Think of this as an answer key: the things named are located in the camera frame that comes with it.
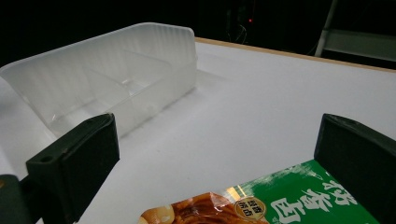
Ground translucent plastic storage bin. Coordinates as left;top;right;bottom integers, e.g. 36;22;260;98
0;21;199;139

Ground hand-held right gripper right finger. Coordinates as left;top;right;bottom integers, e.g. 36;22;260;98
313;113;396;224

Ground green snack packet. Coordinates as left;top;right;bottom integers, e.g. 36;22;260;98
138;159;382;224

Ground grey metal stand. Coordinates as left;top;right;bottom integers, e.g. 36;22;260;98
314;0;396;63

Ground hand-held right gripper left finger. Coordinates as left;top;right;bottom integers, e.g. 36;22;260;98
25;112;120;224

